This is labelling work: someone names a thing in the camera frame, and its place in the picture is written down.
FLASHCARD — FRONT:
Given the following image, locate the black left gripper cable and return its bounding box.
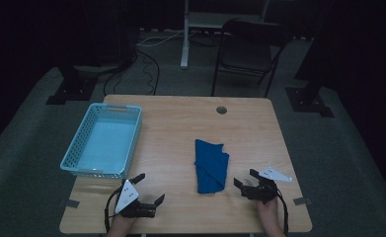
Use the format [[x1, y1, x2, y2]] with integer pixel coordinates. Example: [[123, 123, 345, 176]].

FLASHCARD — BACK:
[[104, 187, 125, 233]]

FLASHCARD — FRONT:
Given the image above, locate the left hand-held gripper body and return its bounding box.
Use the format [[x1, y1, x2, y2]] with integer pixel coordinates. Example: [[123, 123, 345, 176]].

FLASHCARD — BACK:
[[114, 179, 157, 219]]

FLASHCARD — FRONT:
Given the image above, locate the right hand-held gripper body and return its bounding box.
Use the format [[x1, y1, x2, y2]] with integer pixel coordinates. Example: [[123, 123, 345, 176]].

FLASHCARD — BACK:
[[241, 166, 294, 204]]

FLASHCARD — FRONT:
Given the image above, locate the white metal stand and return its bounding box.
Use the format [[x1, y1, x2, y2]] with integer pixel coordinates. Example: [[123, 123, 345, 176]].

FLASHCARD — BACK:
[[180, 0, 271, 70]]

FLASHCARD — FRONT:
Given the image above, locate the white floor cable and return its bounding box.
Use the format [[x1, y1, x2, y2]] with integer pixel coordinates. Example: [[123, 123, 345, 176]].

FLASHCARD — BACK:
[[135, 29, 186, 47]]

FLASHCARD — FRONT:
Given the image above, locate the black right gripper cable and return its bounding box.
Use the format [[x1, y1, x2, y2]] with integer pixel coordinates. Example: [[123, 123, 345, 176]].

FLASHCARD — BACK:
[[274, 189, 290, 237]]

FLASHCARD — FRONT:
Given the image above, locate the black floor cable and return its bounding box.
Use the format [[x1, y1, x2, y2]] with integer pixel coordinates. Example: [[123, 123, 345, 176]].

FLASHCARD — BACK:
[[102, 48, 161, 97]]

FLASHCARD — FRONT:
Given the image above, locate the blue cloth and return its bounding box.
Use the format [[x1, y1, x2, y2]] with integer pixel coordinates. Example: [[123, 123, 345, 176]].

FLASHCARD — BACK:
[[193, 138, 231, 195]]

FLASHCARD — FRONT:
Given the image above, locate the light blue plastic basket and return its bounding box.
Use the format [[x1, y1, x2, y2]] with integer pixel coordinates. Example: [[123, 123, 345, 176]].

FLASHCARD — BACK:
[[59, 102, 143, 180]]

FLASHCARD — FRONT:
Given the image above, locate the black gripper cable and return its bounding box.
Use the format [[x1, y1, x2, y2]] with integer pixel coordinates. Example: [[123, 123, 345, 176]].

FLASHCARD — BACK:
[[104, 187, 125, 233], [274, 189, 290, 237]]

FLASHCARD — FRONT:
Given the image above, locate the black stand with base plate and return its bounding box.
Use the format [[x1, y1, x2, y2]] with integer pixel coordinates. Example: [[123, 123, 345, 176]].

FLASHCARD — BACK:
[[284, 19, 335, 119], [45, 48, 100, 106]]

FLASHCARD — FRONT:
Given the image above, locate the person's right hand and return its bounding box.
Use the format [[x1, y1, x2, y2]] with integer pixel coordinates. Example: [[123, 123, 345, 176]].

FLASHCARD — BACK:
[[256, 197, 283, 229]]

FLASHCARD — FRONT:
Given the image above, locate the black folding chair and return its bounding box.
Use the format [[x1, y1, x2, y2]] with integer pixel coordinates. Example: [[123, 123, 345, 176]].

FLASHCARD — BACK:
[[210, 18, 294, 99]]

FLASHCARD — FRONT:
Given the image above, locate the person's left hand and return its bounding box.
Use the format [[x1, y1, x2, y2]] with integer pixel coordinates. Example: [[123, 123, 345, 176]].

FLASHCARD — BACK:
[[111, 213, 138, 232]]

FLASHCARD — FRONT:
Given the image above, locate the grey tape strip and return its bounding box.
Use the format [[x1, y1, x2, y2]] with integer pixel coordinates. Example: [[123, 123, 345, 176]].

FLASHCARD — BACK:
[[58, 198, 81, 209], [292, 197, 313, 206]]

